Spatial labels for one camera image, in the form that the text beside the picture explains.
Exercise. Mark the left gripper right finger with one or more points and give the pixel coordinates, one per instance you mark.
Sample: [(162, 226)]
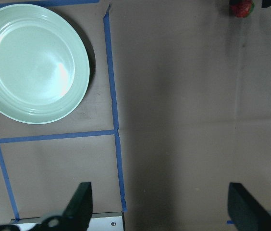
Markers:
[(244, 210)]

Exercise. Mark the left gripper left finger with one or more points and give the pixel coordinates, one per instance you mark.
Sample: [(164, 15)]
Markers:
[(78, 213)]

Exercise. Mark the strawberry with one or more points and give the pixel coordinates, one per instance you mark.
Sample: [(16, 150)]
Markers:
[(241, 8)]

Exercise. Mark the light green plate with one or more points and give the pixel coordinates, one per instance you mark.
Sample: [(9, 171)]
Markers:
[(44, 65)]

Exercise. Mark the brown paper table cover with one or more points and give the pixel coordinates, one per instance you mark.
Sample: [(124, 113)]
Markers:
[(178, 106)]

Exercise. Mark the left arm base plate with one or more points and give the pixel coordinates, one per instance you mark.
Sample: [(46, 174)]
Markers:
[(112, 221)]

